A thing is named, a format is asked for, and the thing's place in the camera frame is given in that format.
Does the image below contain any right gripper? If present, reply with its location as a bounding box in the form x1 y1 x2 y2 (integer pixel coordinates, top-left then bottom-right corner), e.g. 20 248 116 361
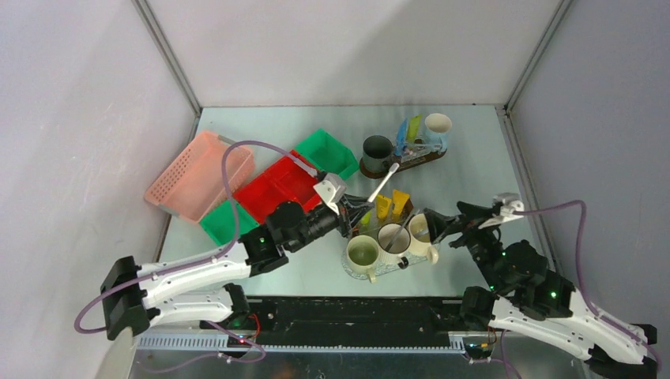
420 201 502 293

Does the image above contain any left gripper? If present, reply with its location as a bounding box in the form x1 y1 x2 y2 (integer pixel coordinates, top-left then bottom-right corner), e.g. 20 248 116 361
288 193 375 253

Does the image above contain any clear holder with brown ends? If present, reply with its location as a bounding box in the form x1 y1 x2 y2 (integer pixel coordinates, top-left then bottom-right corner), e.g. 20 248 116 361
349 200 414 238

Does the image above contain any green mug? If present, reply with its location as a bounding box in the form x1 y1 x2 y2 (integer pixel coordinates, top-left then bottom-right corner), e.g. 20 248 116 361
346 235 379 283

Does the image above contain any cream mug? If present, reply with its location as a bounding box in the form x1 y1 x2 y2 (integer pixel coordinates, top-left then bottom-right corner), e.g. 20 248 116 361
407 213 439 265

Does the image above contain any white toothbrush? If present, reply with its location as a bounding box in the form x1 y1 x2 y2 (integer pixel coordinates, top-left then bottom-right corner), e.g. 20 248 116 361
367 163 400 203

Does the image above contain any white ribbed mug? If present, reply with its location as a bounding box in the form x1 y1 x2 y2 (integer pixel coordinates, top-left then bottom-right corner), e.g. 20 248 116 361
377 223 411 269

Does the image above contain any clear textured oval tray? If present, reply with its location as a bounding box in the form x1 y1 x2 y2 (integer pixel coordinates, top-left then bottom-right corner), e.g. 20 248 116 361
341 246 430 282

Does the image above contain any black mug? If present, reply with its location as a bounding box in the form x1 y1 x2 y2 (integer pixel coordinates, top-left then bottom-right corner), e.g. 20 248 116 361
363 135 393 174

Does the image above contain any red plastic bin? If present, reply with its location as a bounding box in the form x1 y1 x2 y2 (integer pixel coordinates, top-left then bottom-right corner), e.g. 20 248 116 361
233 156 321 223

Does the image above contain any clear acrylic holder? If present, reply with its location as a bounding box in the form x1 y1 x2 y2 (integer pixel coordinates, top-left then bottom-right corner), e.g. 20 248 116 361
391 143 430 171

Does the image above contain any light blue mug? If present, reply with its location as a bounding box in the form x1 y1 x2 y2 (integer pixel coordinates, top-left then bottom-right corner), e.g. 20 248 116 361
422 113 453 153

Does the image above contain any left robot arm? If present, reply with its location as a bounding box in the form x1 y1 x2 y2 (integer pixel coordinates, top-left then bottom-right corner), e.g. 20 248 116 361
100 194 374 341

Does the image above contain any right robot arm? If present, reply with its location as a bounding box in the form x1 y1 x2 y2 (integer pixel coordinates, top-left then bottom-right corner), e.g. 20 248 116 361
422 193 660 378

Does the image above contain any green bin at back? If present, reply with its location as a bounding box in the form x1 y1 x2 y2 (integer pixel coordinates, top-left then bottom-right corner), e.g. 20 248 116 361
295 129 359 180

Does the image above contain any green bin with toothbrushes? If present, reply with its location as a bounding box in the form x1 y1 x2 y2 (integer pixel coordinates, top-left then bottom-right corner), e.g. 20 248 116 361
199 201 259 246

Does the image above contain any pink perforated basket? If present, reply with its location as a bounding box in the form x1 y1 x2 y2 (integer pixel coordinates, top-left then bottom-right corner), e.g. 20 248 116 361
144 131 255 224

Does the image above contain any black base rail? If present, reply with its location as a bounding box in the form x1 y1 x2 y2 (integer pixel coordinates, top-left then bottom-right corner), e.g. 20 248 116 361
125 295 593 357

